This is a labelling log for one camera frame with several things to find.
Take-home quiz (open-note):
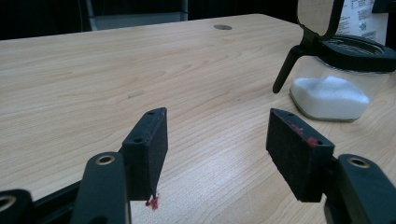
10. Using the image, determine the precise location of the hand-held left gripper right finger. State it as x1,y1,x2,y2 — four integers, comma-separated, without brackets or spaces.
265,107,336,203

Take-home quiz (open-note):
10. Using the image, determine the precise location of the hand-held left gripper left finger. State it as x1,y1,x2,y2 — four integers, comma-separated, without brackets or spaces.
120,106,169,210

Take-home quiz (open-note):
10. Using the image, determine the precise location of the glass jar with black lid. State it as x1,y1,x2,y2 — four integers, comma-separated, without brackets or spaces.
272,0,396,123

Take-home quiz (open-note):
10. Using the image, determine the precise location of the white plastic bag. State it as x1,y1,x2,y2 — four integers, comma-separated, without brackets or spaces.
335,0,390,45

